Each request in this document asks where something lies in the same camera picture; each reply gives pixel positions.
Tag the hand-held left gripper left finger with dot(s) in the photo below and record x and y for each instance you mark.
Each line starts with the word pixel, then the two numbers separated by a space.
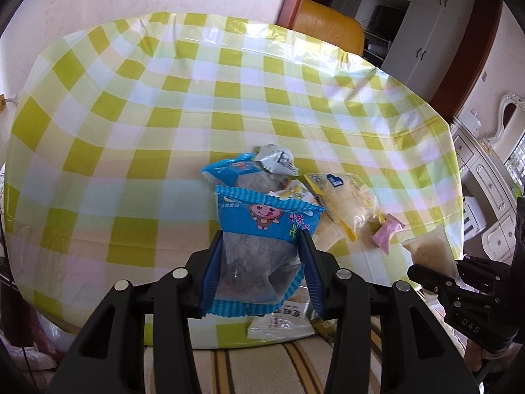
pixel 209 273

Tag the blue cartoon snack packet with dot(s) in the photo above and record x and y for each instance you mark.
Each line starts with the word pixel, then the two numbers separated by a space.
pixel 262 221
pixel 229 170

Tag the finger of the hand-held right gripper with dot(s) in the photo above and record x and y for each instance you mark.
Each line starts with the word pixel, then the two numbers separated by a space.
pixel 484 273
pixel 426 278

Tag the white ornate mirror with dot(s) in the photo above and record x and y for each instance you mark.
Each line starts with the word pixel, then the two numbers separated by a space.
pixel 506 102

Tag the white box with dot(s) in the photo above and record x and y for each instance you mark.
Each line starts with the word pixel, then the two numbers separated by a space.
pixel 471 120

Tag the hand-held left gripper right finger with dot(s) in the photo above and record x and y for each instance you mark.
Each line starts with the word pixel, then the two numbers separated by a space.
pixel 313 279

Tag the pink candy packet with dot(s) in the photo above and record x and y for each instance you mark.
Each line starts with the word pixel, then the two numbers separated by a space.
pixel 387 232

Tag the white ornate dressing table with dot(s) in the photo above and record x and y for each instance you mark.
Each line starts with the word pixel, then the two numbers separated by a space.
pixel 488 180

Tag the white green orange snack packet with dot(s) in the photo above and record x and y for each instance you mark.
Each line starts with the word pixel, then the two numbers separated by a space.
pixel 293 193

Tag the clear cracker packet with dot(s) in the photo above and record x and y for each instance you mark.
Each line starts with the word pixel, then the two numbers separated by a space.
pixel 330 234

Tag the yellow green snack packet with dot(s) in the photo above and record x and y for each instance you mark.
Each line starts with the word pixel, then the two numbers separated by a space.
pixel 326 329

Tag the yellow-edged clear bread packet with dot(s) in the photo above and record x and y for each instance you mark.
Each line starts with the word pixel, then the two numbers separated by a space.
pixel 344 201

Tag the yellow green checkered tablecloth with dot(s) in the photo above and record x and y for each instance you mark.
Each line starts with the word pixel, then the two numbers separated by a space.
pixel 164 111

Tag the yellow leather armchair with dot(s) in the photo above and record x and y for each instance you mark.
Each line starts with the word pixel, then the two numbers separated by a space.
pixel 328 24

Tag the white wardrobe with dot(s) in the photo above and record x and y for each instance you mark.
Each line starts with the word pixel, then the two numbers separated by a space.
pixel 434 41

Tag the white slatted stool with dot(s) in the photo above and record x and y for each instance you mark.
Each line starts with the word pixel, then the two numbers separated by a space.
pixel 473 217

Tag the clear beige cake packet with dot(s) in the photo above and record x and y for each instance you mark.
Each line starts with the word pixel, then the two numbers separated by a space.
pixel 434 250

